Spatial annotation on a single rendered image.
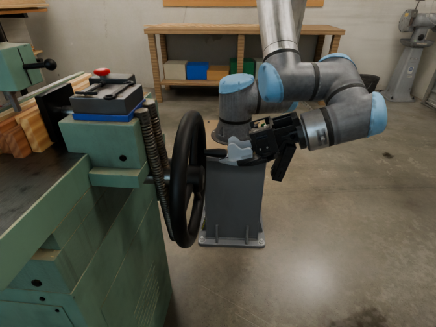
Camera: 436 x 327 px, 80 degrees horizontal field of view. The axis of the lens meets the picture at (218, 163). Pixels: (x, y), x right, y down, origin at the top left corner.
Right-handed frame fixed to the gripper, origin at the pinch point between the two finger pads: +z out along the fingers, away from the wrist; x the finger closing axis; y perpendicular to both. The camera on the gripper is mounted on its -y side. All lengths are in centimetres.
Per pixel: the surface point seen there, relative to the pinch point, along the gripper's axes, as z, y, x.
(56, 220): 20.0, 14.6, 29.9
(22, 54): 23.8, 37.5, 10.8
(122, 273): 29.5, -12.2, 19.6
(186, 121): -0.1, 17.9, 13.9
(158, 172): 9.9, 9.6, 14.1
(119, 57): 174, 25, -318
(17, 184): 23.8, 21.2, 27.8
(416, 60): -191, -103, -302
